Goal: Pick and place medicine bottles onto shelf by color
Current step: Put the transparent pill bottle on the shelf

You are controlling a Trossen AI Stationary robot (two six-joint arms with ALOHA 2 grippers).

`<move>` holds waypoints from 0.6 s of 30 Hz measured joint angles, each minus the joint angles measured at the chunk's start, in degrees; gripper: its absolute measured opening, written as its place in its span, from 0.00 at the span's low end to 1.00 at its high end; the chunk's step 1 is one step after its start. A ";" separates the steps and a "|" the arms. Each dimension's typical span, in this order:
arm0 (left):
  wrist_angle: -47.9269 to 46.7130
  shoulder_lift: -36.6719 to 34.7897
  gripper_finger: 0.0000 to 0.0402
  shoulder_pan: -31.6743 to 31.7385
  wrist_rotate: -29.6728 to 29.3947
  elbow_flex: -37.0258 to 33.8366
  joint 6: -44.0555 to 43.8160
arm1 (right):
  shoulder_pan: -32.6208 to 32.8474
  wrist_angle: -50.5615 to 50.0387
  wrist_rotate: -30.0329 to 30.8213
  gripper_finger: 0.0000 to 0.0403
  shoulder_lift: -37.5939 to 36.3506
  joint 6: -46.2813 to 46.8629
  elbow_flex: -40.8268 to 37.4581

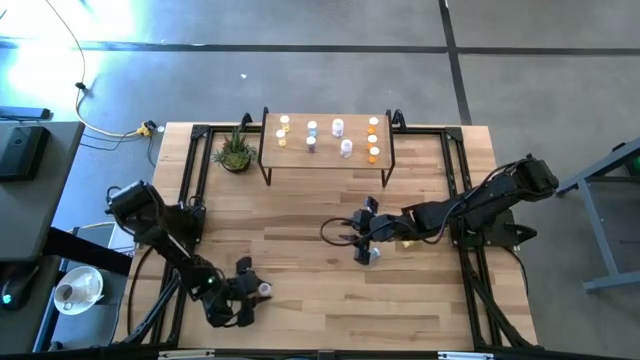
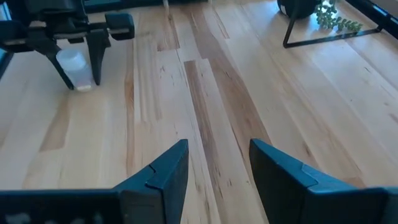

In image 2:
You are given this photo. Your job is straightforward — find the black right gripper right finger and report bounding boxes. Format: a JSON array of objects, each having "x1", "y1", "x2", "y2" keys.
[{"x1": 248, "y1": 138, "x2": 358, "y2": 224}]

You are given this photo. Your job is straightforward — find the wooden shelf black metal frame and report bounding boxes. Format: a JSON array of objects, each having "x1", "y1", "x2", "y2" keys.
[{"x1": 282, "y1": 0, "x2": 384, "y2": 49}]

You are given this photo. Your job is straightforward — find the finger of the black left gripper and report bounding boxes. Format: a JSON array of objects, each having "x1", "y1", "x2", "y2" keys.
[
  {"x1": 26, "y1": 39, "x2": 76, "y2": 91},
  {"x1": 86, "y1": 29, "x2": 112, "y2": 86}
]

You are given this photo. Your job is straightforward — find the clear bottle with green label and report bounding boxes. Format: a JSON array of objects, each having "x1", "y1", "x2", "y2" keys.
[{"x1": 55, "y1": 49, "x2": 93, "y2": 93}]

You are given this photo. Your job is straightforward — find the potted green succulent plant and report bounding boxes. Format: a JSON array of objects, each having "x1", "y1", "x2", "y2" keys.
[{"x1": 276, "y1": 0, "x2": 364, "y2": 32}]

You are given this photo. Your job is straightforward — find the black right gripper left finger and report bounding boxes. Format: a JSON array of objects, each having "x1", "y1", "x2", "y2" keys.
[{"x1": 112, "y1": 139, "x2": 190, "y2": 224}]

